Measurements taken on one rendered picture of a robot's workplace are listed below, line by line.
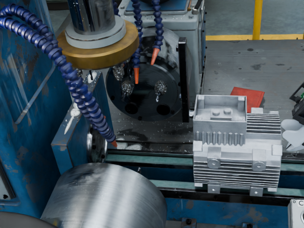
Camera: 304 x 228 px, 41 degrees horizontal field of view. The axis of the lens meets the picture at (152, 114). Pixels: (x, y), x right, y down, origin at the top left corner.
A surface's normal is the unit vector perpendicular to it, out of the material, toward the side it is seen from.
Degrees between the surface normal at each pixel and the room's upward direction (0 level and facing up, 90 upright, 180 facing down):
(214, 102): 90
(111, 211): 21
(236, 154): 0
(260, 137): 88
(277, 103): 0
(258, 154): 0
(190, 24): 90
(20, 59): 90
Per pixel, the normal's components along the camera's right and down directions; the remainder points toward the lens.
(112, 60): 0.44, 0.52
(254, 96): -0.12, -0.77
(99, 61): 0.13, 0.60
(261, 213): -0.17, 0.62
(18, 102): 0.98, 0.04
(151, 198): 0.75, -0.43
